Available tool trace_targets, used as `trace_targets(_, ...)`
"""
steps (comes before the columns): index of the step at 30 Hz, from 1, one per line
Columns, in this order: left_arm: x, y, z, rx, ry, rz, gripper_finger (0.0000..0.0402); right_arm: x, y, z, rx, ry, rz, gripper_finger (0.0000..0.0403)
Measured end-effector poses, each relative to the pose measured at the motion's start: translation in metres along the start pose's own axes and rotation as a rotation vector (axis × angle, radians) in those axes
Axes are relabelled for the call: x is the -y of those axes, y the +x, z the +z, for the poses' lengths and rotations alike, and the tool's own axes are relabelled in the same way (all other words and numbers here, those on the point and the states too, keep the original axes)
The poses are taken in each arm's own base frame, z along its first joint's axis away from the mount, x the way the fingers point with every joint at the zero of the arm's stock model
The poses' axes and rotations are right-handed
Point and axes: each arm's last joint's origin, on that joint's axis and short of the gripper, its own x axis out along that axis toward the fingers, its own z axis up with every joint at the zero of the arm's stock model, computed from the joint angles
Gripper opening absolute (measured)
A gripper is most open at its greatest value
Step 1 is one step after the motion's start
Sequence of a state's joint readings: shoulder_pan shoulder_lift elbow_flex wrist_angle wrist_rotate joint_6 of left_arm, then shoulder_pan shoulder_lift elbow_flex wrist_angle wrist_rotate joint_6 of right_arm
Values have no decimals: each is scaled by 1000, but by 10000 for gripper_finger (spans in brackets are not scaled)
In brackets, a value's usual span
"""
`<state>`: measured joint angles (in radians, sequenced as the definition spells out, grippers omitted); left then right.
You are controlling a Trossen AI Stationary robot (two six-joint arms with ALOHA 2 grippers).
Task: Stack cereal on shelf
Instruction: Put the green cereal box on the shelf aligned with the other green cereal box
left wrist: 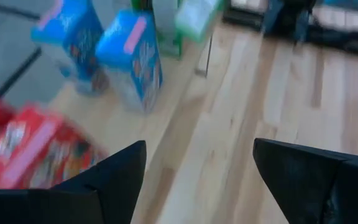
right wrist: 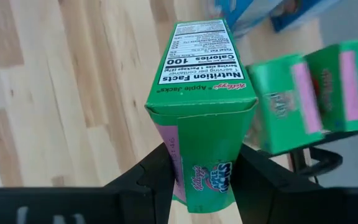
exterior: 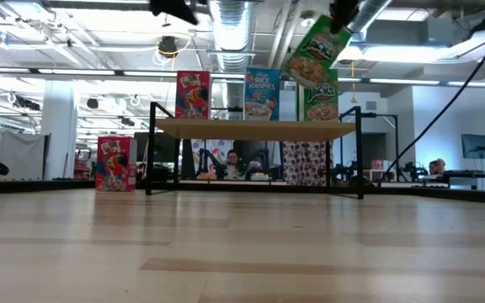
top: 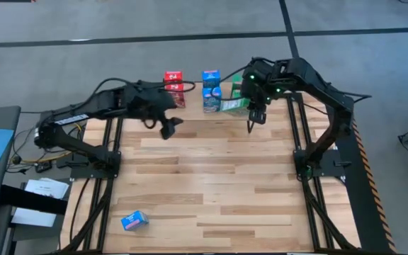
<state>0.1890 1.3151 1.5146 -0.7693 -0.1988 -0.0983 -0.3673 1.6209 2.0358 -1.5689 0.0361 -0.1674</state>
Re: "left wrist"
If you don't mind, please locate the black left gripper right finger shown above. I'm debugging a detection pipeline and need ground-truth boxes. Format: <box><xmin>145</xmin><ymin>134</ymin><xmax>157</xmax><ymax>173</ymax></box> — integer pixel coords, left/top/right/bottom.
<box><xmin>253</xmin><ymin>138</ymin><xmax>358</xmax><ymax>224</ymax></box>

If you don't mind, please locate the green Apple Jacks cereal box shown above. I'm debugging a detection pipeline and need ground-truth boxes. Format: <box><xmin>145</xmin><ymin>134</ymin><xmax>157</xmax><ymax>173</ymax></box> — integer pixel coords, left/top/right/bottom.
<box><xmin>175</xmin><ymin>0</ymin><xmax>226</xmax><ymax>43</ymax></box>
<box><xmin>131</xmin><ymin>0</ymin><xmax>185</xmax><ymax>60</ymax></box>

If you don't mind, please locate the wooden shelf with black legs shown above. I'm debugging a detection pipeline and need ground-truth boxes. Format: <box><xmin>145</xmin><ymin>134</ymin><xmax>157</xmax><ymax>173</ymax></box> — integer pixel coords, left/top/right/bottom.
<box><xmin>47</xmin><ymin>18</ymin><xmax>217</xmax><ymax>224</ymax></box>

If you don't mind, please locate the blue Rice Krispies cereal box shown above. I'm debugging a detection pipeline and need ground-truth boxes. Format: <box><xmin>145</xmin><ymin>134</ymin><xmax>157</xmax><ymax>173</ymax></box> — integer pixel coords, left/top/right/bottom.
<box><xmin>31</xmin><ymin>0</ymin><xmax>110</xmax><ymax>96</ymax></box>
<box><xmin>94</xmin><ymin>9</ymin><xmax>163</xmax><ymax>113</ymax></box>

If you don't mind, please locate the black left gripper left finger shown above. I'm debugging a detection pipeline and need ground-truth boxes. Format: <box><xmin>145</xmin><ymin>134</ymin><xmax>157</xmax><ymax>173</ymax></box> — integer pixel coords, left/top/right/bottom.
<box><xmin>0</xmin><ymin>140</ymin><xmax>147</xmax><ymax>224</ymax></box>

